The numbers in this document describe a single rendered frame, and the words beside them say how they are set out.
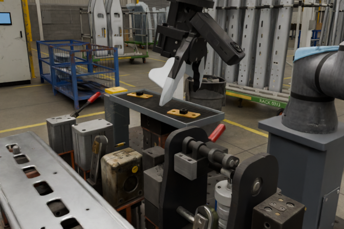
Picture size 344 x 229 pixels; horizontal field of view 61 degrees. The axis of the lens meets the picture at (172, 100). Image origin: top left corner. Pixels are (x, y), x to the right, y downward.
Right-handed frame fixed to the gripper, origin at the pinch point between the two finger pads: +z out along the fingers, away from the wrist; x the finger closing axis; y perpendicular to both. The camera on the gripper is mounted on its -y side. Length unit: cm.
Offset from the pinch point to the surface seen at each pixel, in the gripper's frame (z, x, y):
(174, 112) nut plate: 9.0, -12.9, 7.0
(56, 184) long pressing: 30.2, 8.2, 24.7
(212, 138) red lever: 9.3, -8.3, -5.9
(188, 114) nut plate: 8.1, -13.1, 3.1
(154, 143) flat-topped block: 21.6, -15.3, 12.1
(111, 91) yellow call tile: 15.8, -24.7, 37.6
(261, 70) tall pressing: 66, -429, 62
